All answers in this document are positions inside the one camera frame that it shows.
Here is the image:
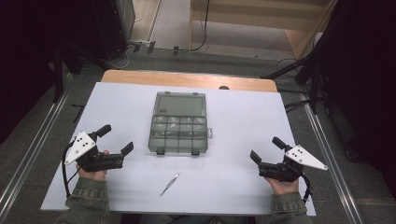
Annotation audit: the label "person's left hand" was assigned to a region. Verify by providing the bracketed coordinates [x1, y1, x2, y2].
[75, 149, 110, 182]

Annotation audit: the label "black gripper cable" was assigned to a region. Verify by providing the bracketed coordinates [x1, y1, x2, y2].
[61, 139, 82, 199]
[299, 172, 313, 204]

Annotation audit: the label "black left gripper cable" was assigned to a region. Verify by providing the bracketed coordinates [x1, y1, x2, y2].
[61, 139, 82, 199]

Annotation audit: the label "white floor cable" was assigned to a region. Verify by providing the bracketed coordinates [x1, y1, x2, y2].
[105, 45, 135, 70]

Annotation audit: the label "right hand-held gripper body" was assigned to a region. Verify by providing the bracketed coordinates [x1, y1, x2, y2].
[257, 144, 329, 184]

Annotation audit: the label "black hanging cable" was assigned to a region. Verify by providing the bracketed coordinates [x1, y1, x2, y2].
[189, 0, 211, 53]

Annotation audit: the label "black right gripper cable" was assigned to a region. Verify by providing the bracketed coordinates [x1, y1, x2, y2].
[299, 172, 313, 204]

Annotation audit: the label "person's right hand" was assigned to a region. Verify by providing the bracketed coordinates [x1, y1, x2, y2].
[263, 175, 301, 196]

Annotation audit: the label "black metal stand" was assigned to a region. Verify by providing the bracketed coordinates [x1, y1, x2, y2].
[261, 34, 337, 116]
[46, 41, 110, 105]

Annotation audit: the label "black floor cable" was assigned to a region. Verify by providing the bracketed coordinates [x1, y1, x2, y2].
[276, 57, 301, 78]

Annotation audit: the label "metal tweezers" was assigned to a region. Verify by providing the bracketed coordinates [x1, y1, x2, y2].
[159, 173, 181, 197]

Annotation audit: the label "light wooden shelf unit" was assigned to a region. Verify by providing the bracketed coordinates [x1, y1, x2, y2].
[187, 0, 340, 61]

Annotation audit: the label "clear plastic compartment box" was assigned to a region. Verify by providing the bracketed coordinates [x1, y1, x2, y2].
[148, 91, 214, 156]

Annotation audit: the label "wooden table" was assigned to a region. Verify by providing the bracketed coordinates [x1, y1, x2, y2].
[100, 69, 278, 93]

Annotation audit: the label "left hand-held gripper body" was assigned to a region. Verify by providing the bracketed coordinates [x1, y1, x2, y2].
[64, 130, 126, 174]

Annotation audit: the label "white table board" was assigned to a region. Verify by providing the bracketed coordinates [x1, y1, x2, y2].
[39, 81, 318, 217]

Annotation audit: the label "dark cabinet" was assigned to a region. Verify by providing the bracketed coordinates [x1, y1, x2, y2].
[92, 0, 136, 61]

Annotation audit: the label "metal floor rail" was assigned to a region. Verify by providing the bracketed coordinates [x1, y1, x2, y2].
[0, 89, 71, 218]
[302, 101, 364, 224]

